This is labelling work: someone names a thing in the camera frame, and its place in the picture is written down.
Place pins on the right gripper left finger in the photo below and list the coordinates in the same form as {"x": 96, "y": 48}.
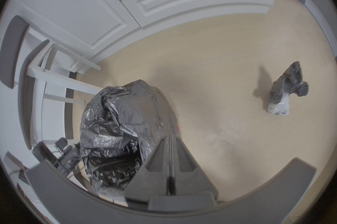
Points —
{"x": 155, "y": 178}

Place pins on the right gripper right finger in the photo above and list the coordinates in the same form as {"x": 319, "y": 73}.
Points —
{"x": 189, "y": 178}

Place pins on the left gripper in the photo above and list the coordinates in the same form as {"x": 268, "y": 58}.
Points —
{"x": 42, "y": 151}

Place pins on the black plastic bag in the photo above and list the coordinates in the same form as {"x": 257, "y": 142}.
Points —
{"x": 126, "y": 112}

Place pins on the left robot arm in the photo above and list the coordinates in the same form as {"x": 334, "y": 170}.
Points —
{"x": 72, "y": 161}

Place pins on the crumpled black plastic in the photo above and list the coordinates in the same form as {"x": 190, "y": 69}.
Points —
{"x": 285, "y": 83}

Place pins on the white chair dark grey seat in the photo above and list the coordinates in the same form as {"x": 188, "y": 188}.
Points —
{"x": 34, "y": 80}

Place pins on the crumpled white printed wrapper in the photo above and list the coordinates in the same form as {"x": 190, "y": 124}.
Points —
{"x": 279, "y": 107}

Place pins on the white wardrobe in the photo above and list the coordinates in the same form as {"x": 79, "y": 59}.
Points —
{"x": 79, "y": 6}

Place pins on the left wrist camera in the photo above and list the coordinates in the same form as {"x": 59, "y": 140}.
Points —
{"x": 61, "y": 144}

